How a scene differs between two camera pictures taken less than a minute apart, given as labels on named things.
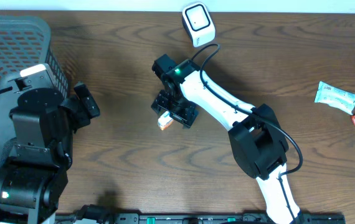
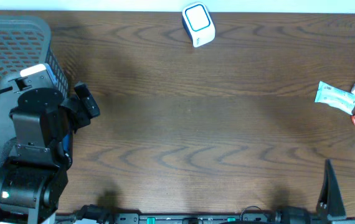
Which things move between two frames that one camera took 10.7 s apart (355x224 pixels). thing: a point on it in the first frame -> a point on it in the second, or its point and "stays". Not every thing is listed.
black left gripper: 78,117 stays
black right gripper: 184,117 -> 337,208
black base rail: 229,218 stays
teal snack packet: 336,98 stays
